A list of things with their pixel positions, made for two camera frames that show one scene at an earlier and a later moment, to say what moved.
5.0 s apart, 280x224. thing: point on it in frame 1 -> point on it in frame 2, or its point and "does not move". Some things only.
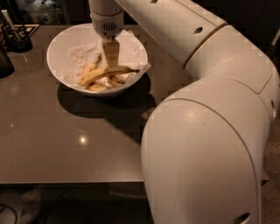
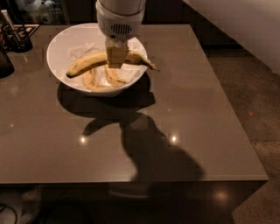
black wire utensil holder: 16,37 does not move
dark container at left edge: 6,66 does not move
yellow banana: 90,66 -> 89,82
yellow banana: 94,75 -> 102,57
